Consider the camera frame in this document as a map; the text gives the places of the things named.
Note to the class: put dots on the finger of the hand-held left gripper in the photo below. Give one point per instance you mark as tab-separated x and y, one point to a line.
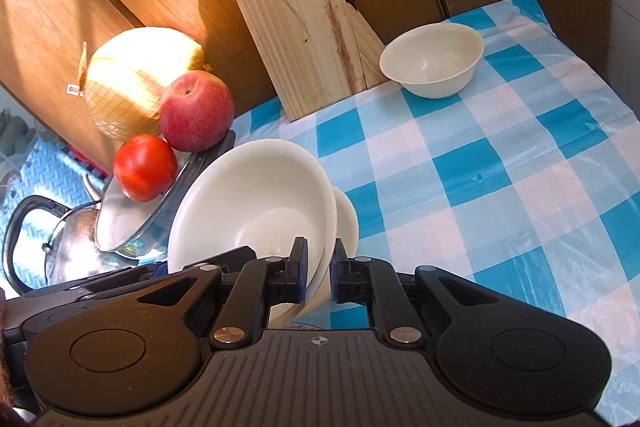
200	259

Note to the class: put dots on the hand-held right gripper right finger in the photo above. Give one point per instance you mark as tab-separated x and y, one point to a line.
336	277

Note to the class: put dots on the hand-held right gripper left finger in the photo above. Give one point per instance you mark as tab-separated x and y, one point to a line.
303	272

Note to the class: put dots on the cream bowl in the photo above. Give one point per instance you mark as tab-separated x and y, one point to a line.
430	57
347	227
250	197

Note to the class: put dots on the glass pot lid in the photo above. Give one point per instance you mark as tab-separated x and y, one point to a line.
115	222

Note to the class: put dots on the steel kettle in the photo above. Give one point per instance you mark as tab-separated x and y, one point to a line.
75	237

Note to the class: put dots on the red tomato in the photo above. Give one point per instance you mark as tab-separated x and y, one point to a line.
145	167

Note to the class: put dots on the red apple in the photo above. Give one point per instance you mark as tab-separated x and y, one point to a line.
197	112

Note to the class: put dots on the yellow netted melon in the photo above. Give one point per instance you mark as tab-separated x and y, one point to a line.
130	77

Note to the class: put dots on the blue checkered tablecloth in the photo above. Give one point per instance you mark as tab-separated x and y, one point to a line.
500	157

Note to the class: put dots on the wooden knife block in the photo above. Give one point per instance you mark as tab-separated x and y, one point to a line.
290	32

